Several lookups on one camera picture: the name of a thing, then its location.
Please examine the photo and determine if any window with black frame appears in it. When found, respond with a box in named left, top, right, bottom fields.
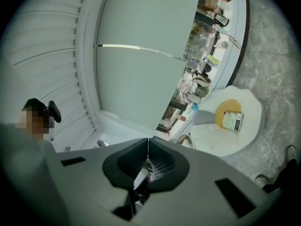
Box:
left=156, top=0, right=228, bottom=136

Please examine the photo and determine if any yellow green bottle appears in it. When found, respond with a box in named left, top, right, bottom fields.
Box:
left=206, top=55, right=221, bottom=65

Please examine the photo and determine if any person's white shoe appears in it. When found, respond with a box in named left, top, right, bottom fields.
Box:
left=255, top=174, right=269, bottom=186
left=286, top=145, right=299, bottom=162

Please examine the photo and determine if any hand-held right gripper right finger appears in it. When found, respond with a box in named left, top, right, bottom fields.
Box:
left=141, top=137, right=283, bottom=226

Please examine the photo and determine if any black head-worn camera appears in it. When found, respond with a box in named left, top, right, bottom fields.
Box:
left=47, top=100, right=62, bottom=124

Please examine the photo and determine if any brown cardboard box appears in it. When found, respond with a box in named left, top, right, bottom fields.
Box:
left=205, top=0, right=219, bottom=10

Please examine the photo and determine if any person's head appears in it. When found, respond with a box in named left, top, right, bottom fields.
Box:
left=20, top=97, right=56, bottom=141

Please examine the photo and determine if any steel kettle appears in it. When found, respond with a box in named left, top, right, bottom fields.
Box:
left=213, top=12, right=230, bottom=28

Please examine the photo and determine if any olive green bag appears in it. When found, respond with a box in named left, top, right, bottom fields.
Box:
left=194, top=86, right=210, bottom=99

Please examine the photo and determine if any white cushioned armchair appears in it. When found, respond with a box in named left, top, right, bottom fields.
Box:
left=190, top=85, right=263, bottom=157

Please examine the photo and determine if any spiral-bound pale green booklet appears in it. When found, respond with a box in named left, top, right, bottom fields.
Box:
left=222, top=111, right=245, bottom=134

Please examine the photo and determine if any pile of light clothes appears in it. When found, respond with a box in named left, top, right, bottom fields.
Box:
left=177, top=78, right=197, bottom=103

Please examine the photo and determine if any white roller blind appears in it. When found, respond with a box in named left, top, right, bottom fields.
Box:
left=98, top=0, right=203, bottom=58
left=94, top=45, right=188, bottom=133

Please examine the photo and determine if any round wooden rim side table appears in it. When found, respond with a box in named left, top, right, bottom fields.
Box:
left=176, top=133, right=196, bottom=149

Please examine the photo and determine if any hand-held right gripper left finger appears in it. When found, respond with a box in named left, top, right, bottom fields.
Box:
left=46, top=137, right=149, bottom=226

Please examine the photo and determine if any yellow cushion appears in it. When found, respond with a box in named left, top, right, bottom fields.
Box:
left=215, top=99, right=243, bottom=130

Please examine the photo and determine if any grey cushion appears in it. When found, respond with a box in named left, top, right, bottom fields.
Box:
left=192, top=109, right=217, bottom=127

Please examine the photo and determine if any white slatted blind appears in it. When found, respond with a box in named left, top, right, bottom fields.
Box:
left=3, top=0, right=104, bottom=155

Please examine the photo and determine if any cream handbag with black strap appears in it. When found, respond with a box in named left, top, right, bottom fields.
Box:
left=191, top=70, right=212, bottom=86

